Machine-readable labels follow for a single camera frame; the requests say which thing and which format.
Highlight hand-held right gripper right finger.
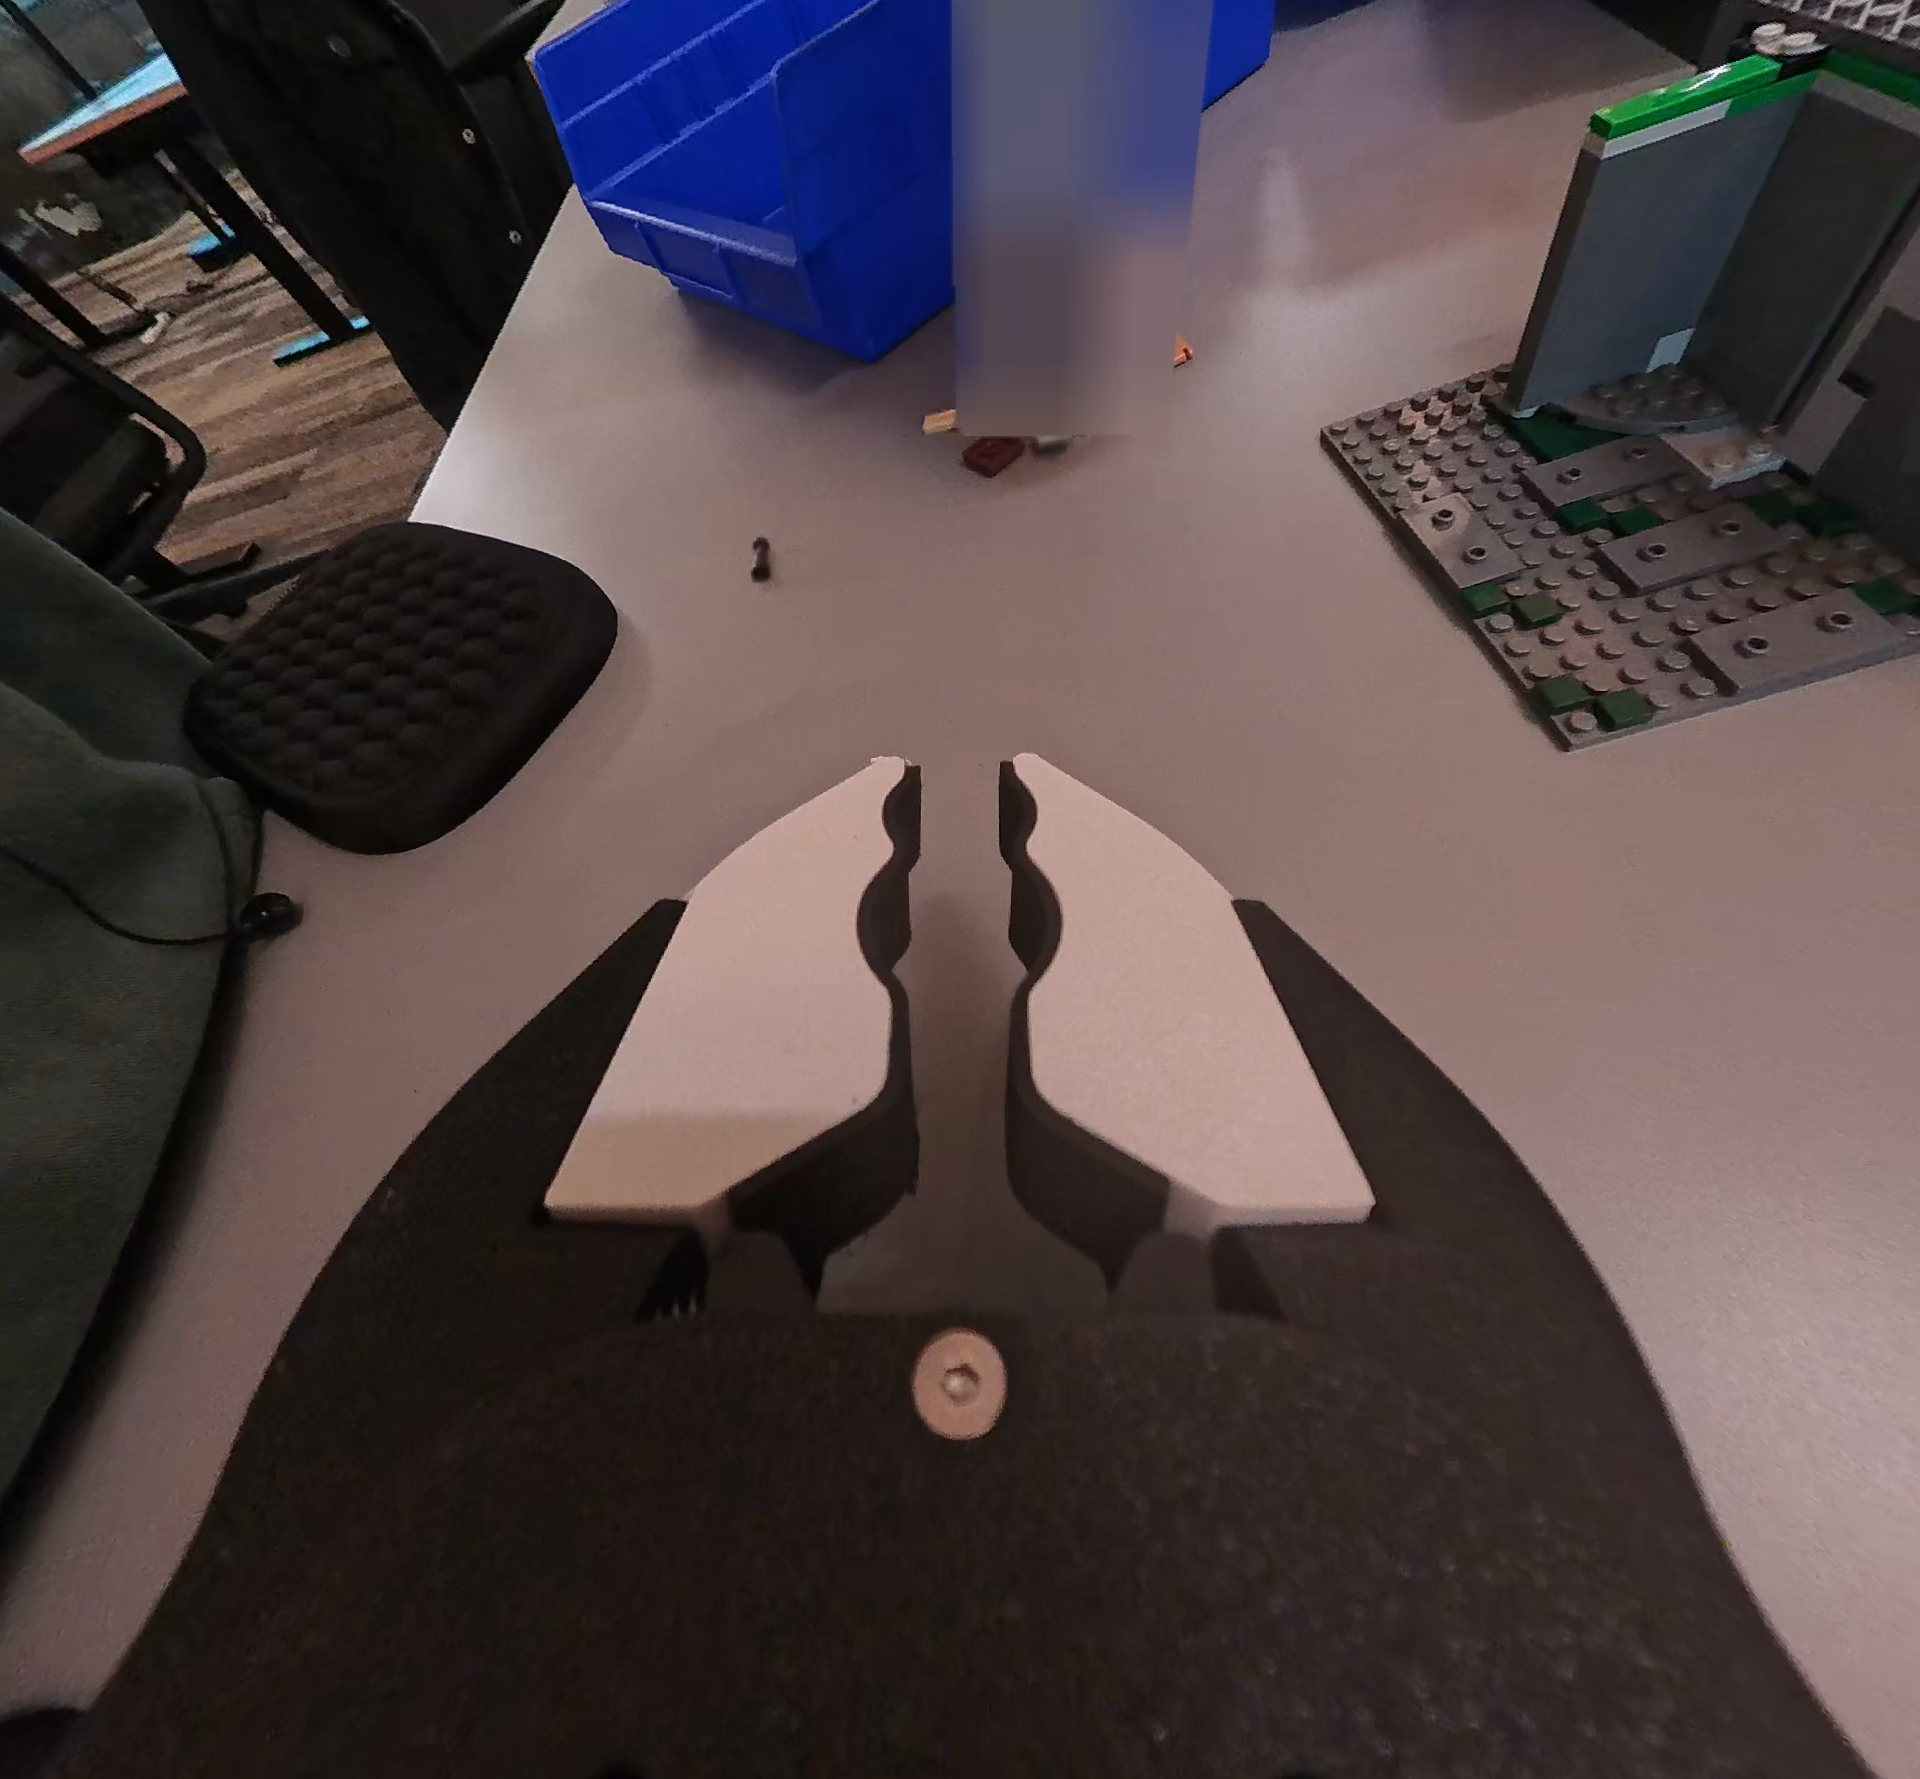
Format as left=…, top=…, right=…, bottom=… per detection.
left=999, top=751, right=1376, bottom=1297

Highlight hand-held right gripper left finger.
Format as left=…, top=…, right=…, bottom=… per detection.
left=543, top=757, right=925, bottom=1313

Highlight small toy bricks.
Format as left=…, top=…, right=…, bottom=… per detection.
left=918, top=336, right=1197, bottom=480

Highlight grey desk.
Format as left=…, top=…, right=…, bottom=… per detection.
left=0, top=0, right=1920, bottom=1767

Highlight wood-edged background desk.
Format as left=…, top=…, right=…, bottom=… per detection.
left=14, top=54, right=368, bottom=349

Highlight black chair armrest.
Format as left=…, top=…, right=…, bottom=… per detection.
left=187, top=523, right=620, bottom=857

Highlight grey brick building model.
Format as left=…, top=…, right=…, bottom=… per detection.
left=1320, top=0, right=1920, bottom=754

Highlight black office chair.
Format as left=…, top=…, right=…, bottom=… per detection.
left=0, top=242, right=211, bottom=584

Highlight black jacket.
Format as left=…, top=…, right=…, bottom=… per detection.
left=59, top=0, right=581, bottom=431

